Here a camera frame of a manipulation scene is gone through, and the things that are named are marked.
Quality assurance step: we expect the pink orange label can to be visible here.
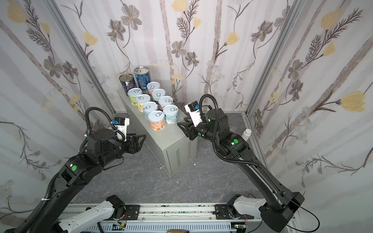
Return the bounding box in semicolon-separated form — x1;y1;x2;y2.
158;96;173;110

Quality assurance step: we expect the teal label can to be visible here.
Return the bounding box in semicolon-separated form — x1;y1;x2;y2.
142;102;158;120

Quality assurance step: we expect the yellow label can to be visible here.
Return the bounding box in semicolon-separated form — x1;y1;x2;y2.
136;94;151;112

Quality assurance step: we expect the white brown label can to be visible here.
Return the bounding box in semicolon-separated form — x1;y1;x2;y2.
152;88;166;102

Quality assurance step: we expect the green label can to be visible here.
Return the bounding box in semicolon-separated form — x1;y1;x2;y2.
127;88;143;105

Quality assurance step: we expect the dark navy tall can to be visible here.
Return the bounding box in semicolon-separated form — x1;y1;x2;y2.
119;73;137;96

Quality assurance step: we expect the blue label tall can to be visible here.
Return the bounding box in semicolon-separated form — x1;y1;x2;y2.
134;66;151;90

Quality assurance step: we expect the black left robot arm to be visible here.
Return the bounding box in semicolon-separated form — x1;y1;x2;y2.
7;107;146;233

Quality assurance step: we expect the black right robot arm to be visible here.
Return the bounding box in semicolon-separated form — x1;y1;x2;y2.
177;94;305;233

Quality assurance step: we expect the grey metal cabinet counter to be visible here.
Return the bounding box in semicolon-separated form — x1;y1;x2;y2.
117;89;198;177

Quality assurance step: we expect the white plastic bottle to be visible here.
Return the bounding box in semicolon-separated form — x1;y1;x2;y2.
241;129;252;141

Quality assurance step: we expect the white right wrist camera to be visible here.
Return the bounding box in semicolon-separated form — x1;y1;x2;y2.
185;101;202;127

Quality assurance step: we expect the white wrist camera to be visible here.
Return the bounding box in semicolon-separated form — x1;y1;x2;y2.
185;101;202;127
112;116;130;141

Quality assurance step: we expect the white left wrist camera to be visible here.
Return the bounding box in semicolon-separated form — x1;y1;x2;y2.
112;116;130;141

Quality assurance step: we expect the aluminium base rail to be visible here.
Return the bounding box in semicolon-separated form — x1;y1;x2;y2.
58;203;301;233

